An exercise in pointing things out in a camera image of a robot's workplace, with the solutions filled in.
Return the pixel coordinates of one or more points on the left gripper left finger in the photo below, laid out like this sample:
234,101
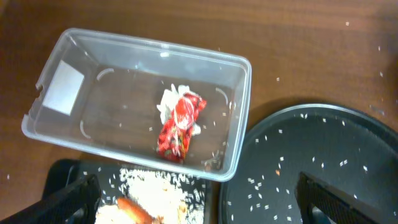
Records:
76,203

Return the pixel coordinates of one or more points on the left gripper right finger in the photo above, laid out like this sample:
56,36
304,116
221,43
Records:
320,202

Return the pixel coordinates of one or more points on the orange carrot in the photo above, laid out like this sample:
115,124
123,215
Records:
135,211

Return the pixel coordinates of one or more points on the red snack wrapper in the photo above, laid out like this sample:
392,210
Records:
174,139

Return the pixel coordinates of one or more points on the white tissue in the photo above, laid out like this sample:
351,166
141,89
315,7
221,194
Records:
169,100

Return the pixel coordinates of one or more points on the black rectangular tray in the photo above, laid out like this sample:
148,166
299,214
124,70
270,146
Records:
115,180

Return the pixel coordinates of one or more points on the round black serving tray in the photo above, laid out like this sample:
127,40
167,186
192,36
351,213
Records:
314,163

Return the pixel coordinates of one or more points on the pile of food scraps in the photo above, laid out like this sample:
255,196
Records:
157,196

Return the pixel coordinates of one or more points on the clear plastic bin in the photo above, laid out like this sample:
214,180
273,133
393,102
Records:
99,94

